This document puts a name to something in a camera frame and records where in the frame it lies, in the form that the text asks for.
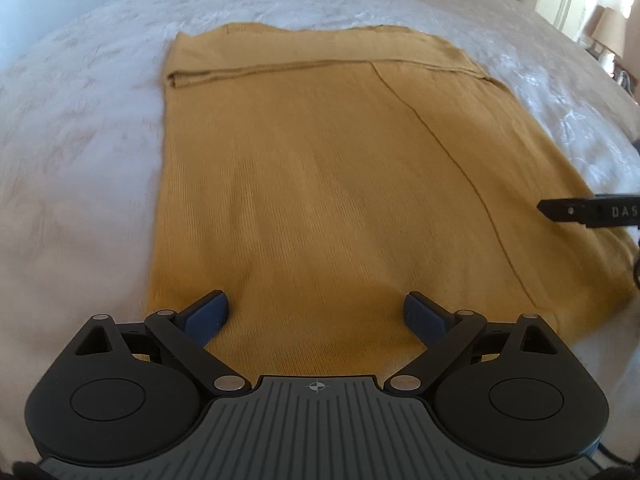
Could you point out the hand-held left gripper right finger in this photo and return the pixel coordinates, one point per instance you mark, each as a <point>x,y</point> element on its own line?
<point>421,317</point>

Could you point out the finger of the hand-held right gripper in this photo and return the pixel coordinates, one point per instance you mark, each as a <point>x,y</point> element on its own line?
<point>562,208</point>

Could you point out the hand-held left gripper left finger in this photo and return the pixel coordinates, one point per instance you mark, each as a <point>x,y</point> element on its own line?
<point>207,313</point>

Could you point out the yellow knit sweater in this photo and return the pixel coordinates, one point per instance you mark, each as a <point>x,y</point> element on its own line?
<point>325,185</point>

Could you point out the beige shade bedside lamp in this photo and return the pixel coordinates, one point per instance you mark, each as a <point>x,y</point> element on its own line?
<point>611,32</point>

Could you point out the white floral bedspread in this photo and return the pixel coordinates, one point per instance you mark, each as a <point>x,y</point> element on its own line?
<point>75,160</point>

